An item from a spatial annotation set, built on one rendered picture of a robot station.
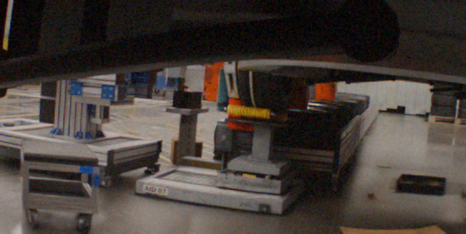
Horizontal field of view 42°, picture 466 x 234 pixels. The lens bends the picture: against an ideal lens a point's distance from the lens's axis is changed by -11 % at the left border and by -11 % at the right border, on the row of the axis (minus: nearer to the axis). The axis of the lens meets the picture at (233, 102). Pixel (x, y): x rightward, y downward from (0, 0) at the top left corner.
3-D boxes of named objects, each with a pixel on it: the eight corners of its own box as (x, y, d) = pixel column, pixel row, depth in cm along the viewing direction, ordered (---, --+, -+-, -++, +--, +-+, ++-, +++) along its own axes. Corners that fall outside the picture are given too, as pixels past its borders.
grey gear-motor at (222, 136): (275, 181, 414) (280, 125, 412) (209, 173, 424) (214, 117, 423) (280, 177, 432) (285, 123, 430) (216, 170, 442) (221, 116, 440)
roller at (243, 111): (273, 119, 380) (275, 109, 380) (222, 114, 387) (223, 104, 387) (275, 119, 386) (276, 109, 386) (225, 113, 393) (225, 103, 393)
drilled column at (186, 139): (189, 174, 463) (194, 112, 461) (175, 171, 466) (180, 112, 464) (193, 171, 473) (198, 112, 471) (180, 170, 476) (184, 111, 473)
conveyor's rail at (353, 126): (339, 166, 435) (343, 134, 434) (330, 166, 437) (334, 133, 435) (359, 136, 674) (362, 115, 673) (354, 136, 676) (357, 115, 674)
